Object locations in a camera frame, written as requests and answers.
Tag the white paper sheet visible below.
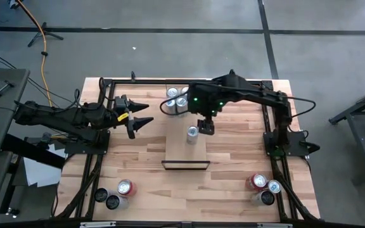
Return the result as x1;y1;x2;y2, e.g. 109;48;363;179
22;144;68;188

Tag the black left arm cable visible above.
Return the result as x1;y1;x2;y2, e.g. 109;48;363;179
73;77;107;107

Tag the yellow cable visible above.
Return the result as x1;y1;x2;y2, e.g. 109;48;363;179
16;0;51;90

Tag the blue silver energy drink can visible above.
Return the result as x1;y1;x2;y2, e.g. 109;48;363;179
165;99;177;115
267;179;282;194
175;96;189;115
186;125;200;146

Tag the black beam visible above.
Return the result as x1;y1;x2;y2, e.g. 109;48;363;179
1;133;66;169

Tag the red beverage can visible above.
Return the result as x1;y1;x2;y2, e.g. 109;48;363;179
117;179;138;197
245;173;268;191

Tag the black side table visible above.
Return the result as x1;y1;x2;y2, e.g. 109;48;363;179
328;82;365;186

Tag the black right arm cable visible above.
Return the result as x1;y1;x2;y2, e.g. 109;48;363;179
291;96;317;120

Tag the grey desk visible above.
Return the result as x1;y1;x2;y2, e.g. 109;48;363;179
0;68;30;155

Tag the black aluminium table frame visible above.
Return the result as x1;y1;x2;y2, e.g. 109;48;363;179
51;68;322;222

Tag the black metal wood shelf rack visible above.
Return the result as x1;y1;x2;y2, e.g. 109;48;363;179
161;78;211;171

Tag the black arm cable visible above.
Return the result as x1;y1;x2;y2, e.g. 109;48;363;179
291;96;317;120
73;77;107;107

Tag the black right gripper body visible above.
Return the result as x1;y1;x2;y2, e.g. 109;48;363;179
187;81;231;120

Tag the silver bracket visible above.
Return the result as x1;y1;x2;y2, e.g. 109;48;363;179
257;222;293;228
79;221;117;228

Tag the black tripod stand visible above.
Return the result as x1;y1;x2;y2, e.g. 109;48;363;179
27;21;65;48

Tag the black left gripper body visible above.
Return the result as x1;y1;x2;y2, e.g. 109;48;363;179
99;94;129;127

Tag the white beverage can black lid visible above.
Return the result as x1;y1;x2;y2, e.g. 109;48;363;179
105;194;129;211
94;187;111;203
251;189;276;206

